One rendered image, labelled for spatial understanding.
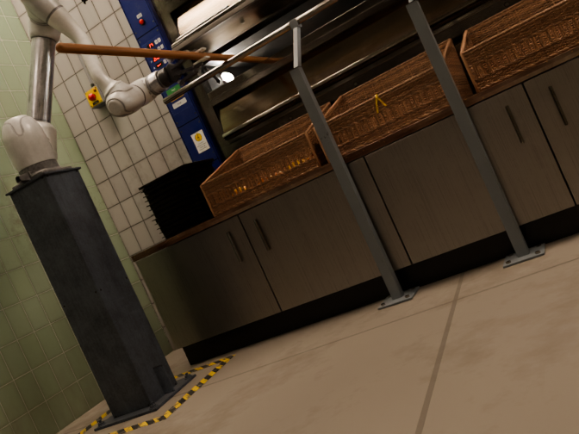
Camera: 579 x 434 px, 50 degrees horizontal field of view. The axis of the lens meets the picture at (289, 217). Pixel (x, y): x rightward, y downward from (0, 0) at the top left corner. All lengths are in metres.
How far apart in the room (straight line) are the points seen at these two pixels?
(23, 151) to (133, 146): 0.99
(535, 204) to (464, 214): 0.24
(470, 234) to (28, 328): 1.99
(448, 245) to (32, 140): 1.65
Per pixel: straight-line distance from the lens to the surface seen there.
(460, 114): 2.19
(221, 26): 3.04
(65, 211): 2.53
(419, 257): 2.36
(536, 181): 2.25
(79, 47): 2.01
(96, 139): 3.65
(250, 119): 3.08
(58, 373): 3.12
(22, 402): 2.99
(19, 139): 2.64
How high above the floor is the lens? 0.51
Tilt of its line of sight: 1 degrees down
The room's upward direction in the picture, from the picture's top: 24 degrees counter-clockwise
